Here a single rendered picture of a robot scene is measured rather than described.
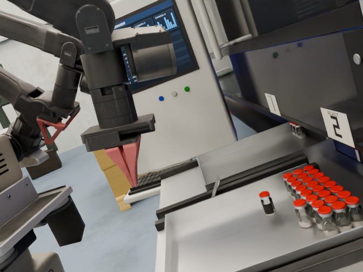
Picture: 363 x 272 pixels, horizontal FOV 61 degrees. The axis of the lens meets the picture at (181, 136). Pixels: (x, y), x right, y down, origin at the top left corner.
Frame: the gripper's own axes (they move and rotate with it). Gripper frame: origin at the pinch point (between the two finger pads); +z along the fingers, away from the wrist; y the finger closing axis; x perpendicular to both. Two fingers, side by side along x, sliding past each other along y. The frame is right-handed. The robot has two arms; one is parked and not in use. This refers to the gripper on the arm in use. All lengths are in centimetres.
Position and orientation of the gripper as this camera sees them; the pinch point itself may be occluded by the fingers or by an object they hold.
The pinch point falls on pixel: (134, 180)
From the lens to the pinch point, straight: 48.1
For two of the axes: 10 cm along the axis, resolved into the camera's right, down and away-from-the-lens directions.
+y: 9.8, -2.1, 0.0
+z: 2.0, 9.5, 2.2
